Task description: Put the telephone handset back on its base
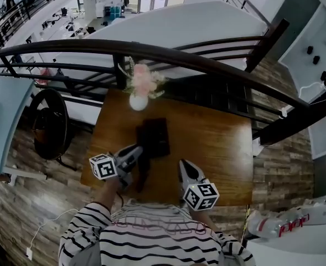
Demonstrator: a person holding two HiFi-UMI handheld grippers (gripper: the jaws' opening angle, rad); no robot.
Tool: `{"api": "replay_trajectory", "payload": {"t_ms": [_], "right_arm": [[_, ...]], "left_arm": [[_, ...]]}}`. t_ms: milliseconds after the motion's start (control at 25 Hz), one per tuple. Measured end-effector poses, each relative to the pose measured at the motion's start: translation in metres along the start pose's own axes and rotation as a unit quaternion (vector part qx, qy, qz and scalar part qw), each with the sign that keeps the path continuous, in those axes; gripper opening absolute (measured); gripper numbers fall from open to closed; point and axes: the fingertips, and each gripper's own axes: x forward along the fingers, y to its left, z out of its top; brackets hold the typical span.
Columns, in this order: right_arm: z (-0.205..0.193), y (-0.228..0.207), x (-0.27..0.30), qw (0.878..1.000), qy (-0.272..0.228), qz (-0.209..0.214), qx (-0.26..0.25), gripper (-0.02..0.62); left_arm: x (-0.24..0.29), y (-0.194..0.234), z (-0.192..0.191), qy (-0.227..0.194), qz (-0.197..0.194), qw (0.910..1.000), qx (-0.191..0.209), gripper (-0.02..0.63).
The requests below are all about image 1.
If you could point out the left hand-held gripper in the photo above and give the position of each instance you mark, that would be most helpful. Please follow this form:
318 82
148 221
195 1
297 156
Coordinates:
104 167

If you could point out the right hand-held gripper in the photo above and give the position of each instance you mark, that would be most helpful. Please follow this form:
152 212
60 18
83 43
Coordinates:
201 197

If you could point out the black telephone base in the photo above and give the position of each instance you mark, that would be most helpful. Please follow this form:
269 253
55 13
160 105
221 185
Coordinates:
155 136

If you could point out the person's right forearm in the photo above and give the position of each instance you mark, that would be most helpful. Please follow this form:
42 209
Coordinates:
205 217

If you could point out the person's left forearm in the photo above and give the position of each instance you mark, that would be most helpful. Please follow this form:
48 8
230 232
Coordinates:
108 193

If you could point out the white vase with pink flowers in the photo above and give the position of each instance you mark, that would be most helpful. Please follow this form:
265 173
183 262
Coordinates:
142 84

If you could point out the black white striped shirt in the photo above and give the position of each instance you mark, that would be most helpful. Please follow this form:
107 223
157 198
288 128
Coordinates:
157 237

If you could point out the yellow black striped stick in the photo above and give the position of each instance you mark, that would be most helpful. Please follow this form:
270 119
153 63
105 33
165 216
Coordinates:
245 224

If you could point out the black round floor fan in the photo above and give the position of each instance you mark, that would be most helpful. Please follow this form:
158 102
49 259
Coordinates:
50 123

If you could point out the clear plastic water bottles pack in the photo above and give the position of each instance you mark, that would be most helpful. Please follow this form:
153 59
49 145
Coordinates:
265 224

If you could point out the dark wooden railing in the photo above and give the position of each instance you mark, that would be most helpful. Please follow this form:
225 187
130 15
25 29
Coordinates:
151 51

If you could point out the white tag on railing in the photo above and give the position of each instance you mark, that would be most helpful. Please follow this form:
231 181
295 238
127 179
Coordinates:
284 113

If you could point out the white bag with red print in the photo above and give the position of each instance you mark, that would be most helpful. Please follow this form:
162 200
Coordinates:
304 217

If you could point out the light blue table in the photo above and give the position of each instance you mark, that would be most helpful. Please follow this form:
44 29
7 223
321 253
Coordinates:
5 112

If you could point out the teal storage boxes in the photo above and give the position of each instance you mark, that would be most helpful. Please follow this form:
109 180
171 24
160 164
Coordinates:
113 12

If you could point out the black metal balcony railing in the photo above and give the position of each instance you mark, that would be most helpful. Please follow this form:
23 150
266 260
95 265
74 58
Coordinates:
16 12

